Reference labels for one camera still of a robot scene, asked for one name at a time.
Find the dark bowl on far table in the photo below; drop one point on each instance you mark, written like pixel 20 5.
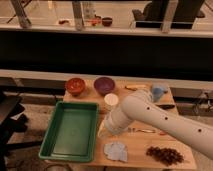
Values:
pixel 107 21

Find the bunch of dark grapes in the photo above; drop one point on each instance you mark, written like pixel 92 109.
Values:
pixel 167 156

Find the yellow banana piece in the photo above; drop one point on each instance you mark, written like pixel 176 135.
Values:
pixel 135 87

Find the purple bowl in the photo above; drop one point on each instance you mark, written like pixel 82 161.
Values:
pixel 104 85

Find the black handled tool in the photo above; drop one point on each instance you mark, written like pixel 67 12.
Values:
pixel 166 106

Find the green plastic tray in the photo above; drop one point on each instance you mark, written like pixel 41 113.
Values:
pixel 71 132

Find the white paper cup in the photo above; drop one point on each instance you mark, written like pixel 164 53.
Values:
pixel 111 100

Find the black office chair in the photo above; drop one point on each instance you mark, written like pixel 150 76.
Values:
pixel 178 14

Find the black equipment at left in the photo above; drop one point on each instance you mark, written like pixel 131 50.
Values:
pixel 9 107

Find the light blue towel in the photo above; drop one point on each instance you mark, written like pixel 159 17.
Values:
pixel 116 151

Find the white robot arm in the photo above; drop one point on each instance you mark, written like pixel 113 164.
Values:
pixel 139 106

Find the red bowl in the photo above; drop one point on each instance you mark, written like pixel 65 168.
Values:
pixel 75 86

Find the silver metal utensil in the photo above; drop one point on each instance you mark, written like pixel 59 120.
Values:
pixel 140 130

